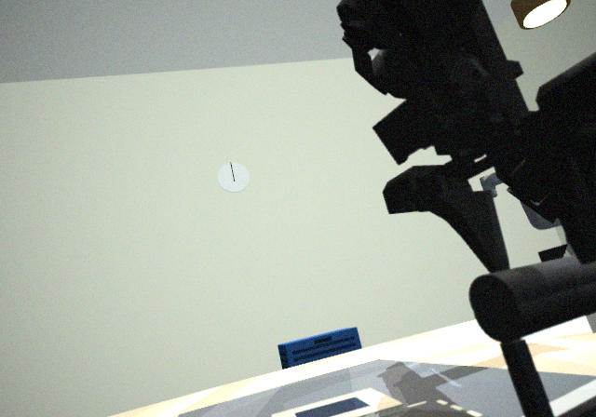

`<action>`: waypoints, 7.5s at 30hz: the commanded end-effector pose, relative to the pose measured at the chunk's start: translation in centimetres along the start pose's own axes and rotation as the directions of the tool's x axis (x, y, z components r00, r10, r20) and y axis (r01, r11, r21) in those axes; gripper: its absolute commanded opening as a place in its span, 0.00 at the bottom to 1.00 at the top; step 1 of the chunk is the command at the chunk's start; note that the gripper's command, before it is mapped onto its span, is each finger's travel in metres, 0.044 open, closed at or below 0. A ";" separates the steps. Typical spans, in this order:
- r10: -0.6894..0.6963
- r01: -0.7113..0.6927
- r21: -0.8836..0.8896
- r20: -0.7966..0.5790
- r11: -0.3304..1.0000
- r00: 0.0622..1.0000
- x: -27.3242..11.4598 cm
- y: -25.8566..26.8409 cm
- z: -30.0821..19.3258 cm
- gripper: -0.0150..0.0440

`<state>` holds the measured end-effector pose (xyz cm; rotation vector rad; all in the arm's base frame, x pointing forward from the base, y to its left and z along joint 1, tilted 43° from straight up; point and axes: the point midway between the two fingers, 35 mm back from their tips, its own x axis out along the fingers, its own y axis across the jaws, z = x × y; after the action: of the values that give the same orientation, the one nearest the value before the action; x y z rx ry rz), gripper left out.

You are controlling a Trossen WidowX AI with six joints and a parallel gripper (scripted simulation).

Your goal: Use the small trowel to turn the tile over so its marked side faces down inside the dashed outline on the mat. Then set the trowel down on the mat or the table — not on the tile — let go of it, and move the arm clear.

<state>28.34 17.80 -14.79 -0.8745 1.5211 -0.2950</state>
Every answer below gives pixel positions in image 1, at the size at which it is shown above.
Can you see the cream square tile with blue-grey centre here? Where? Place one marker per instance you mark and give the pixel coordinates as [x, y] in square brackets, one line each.
[363, 403]

